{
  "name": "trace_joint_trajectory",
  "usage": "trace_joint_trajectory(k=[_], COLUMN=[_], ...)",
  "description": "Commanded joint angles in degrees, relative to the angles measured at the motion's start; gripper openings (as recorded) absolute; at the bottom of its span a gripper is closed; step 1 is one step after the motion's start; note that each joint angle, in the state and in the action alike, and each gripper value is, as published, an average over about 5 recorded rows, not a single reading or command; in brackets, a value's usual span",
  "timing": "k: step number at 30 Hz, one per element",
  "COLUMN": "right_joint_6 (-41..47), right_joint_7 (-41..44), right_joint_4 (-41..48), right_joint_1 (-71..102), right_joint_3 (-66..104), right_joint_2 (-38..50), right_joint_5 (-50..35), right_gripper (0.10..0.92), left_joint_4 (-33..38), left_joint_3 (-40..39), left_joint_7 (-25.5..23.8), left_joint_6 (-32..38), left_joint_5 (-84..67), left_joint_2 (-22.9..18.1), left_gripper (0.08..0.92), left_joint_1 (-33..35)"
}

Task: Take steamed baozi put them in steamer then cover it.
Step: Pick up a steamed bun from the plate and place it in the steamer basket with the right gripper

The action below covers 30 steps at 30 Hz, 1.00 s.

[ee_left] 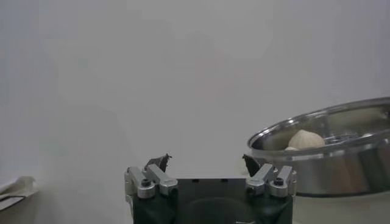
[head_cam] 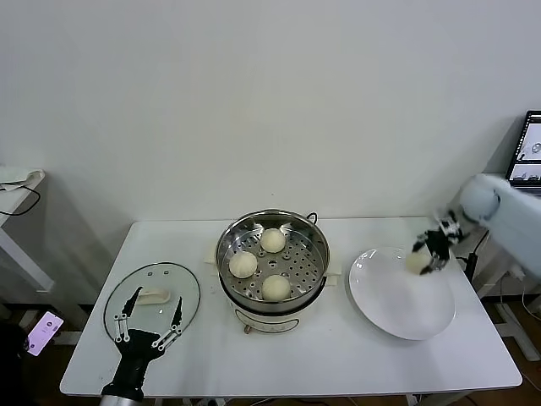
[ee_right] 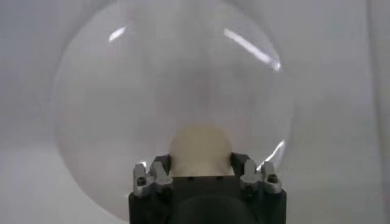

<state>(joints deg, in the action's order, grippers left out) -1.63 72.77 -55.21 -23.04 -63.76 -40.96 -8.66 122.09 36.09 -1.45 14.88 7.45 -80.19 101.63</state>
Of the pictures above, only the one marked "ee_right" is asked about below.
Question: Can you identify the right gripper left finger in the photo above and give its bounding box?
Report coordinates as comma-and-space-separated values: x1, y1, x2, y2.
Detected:
132, 153, 174, 198

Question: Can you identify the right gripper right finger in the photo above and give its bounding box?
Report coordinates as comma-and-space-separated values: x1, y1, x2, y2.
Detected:
231, 152, 283, 195

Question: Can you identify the white steamed baozi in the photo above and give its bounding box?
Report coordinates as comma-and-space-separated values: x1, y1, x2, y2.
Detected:
168, 124, 234, 177

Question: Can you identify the white round plate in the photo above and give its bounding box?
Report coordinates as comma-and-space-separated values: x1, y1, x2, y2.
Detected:
51, 0, 295, 222

